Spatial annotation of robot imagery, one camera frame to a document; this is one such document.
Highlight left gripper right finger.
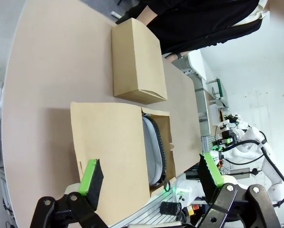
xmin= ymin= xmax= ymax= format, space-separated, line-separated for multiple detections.
xmin=195 ymin=152 xmax=282 ymax=228

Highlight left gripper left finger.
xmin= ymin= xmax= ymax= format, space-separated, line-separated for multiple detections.
xmin=29 ymin=158 xmax=109 ymax=228

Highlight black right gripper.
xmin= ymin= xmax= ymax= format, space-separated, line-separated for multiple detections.
xmin=212 ymin=129 xmax=235 ymax=152

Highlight grey zip pencil case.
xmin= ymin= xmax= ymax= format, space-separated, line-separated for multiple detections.
xmin=141 ymin=115 xmax=171 ymax=192

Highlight cardboard box with navy case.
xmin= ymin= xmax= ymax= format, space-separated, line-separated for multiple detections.
xmin=111 ymin=18 xmax=168 ymax=105

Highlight person's right forearm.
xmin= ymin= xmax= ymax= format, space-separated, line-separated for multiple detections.
xmin=137 ymin=4 xmax=158 ymax=26

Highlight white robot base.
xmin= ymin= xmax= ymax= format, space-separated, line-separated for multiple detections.
xmin=174 ymin=175 xmax=206 ymax=205

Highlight cardboard box with wide lid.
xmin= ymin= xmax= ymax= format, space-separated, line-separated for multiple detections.
xmin=69 ymin=101 xmax=178 ymax=228

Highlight person's left hand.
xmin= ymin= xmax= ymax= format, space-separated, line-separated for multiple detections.
xmin=169 ymin=52 xmax=188 ymax=63

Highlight black round knob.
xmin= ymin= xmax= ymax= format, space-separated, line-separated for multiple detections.
xmin=159 ymin=201 xmax=182 ymax=216

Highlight green framed cart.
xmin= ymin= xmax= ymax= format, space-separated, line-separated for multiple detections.
xmin=205 ymin=77 xmax=229 ymax=102

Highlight person in black cardigan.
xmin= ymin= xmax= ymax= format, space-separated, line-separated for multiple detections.
xmin=115 ymin=0 xmax=284 ymax=56

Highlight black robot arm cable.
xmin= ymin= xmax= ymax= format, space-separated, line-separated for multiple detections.
xmin=220 ymin=139 xmax=284 ymax=208

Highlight aluminium frame rail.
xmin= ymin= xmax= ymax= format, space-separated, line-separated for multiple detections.
xmin=109 ymin=186 xmax=206 ymax=228

